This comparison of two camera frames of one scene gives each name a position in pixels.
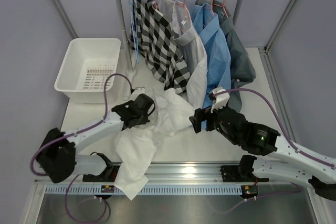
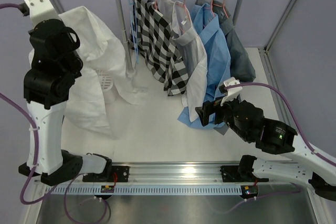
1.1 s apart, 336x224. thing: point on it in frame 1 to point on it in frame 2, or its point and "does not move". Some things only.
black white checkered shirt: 151,32 does not move
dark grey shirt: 242,67 does not move
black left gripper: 145,119 to 75,44
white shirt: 136,146 to 87,106
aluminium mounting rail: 190,174 does not move
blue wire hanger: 134,24 does not move
